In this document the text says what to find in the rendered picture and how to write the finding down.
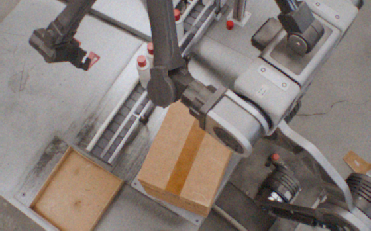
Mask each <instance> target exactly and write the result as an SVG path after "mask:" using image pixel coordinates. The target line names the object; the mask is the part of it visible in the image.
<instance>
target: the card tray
mask: <svg viewBox="0 0 371 231"><path fill-rule="evenodd" d="M123 184H124V181H123V180H121V179H119V178H118V177H116V176H114V174H112V173H110V172H108V171H107V170H106V169H103V168H102V167H101V166H99V165H97V164H96V163H94V162H92V161H91V160H89V159H87V157H85V156H84V155H83V154H81V153H80V152H78V151H77V150H75V149H73V148H72V147H71V146H69V147H68V149H67V150H66V151H65V154H64V155H63V156H62V157H61V159H60V161H59V162H58V163H57V164H56V166H55V167H54V169H53V170H52V173H51V174H50V175H49V176H48V178H47V179H46V181H45V182H44V183H43V185H42V187H41V188H40V190H39V191H38V193H37V194H36V195H35V197H34V199H33V200H32V201H31V202H30V204H29V206H28V207H27V208H28V209H30V210H31V211H33V212H34V213H35V214H36V215H38V216H39V217H41V218H42V219H43V220H44V221H46V222H47V223H48V224H49V225H51V226H52V227H53V228H55V229H56V230H57V231H93V229H94V228H95V226H96V225H97V223H98V222H99V220H101V218H102V216H103V214H104V212H105V211H106V210H107V209H108V207H109V205H110V204H111V203H112V200H113V199H114V197H115V195H116V194H117V193H118V192H119V190H120V189H121V187H122V186H123Z"/></svg>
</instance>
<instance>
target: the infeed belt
mask: <svg viewBox="0 0 371 231"><path fill-rule="evenodd" d="M204 7H205V5H203V3H202V0H198V2H197V3H196V4H195V6H194V7H193V9H192V10H191V11H190V12H189V13H188V15H187V16H186V18H185V19H184V20H183V26H184V35H185V34H186V32H187V31H188V30H189V28H190V26H191V25H192V24H193V22H194V21H195V19H196V18H197V17H198V16H199V14H200V13H201V12H202V10H203V9H204ZM215 7H216V0H214V2H213V4H212V6H210V7H209V8H208V10H206V12H205V14H204V15H203V16H202V17H201V18H200V20H199V22H198V23H197V24H196V26H195V27H194V29H193V30H192V31H191V33H190V34H189V36H188V37H187V38H186V40H185V42H184V43H183V44H182V46H181V47H180V52H181V54H182V53H183V52H184V50H185V49H186V47H187V46H188V44H189V43H190V42H191V40H192V38H193V37H194V36H195V34H196V33H197V31H199V29H200V28H201V27H202V25H203V23H204V22H205V21H206V20H207V19H208V17H209V15H210V14H211V13H212V12H213V10H214V8H215ZM145 90H146V89H145V88H144V87H143V86H142V84H141V82H140V81H139V82H138V83H137V85H136V86H135V87H134V90H132V91H131V93H130V95H129V96H128V98H127V100H126V101H125V102H124V103H123V105H122V106H121V108H120V109H119V110H118V112H117V114H116V115H115V117H114V118H113V120H112V121H111V122H110V124H109V125H108V127H107V128H106V129H105V131H104V132H103V134H102V135H101V136H100V138H99V139H98V141H97V142H96V143H95V145H94V146H93V147H92V149H91V150H90V153H92V154H93V155H95V156H97V157H98V158H100V159H101V160H103V161H105V162H108V161H109V159H110V157H111V156H112V155H113V153H114V152H115V150H116V149H117V147H118V146H119V144H120V143H121V142H122V140H123V138H124V137H125V136H126V134H127V132H128V131H129V129H130V128H131V126H132V125H133V124H134V122H135V120H136V119H137V118H136V117H134V116H132V117H131V119H130V120H129V121H128V123H127V125H126V126H125V127H124V128H123V130H122V132H121V133H120V134H119V137H118V138H117V139H116V140H115V142H114V144H113V145H112V146H111V148H110V149H109V151H108V152H107V154H106V155H105V157H104V158H102V157H101V156H100V155H101V154H102V152H103V151H104V149H105V148H106V147H107V145H108V144H109V143H110V141H111V139H112V137H113V136H114V135H115V133H116V131H118V129H119V127H120V126H121V125H122V123H123V122H124V120H125V119H126V118H127V115H128V114H129V113H130V111H131V110H132V108H133V107H134V106H135V104H136V102H137V101H138V100H139V99H140V96H142V94H143V93H144V92H145ZM149 100H150V98H149V96H148V94H147V96H146V97H145V98H144V101H143V102H142V103H141V104H140V105H139V106H138V108H137V110H136V111H135V113H136V114H138V115H139V114H140V113H141V111H143V110H144V108H145V106H146V105H147V104H148V102H149Z"/></svg>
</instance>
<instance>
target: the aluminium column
mask: <svg viewBox="0 0 371 231"><path fill-rule="evenodd" d="M247 1H248V0H234V10H233V18H235V19H237V20H239V21H241V20H243V18H244V16H245V15H246V5H247Z"/></svg>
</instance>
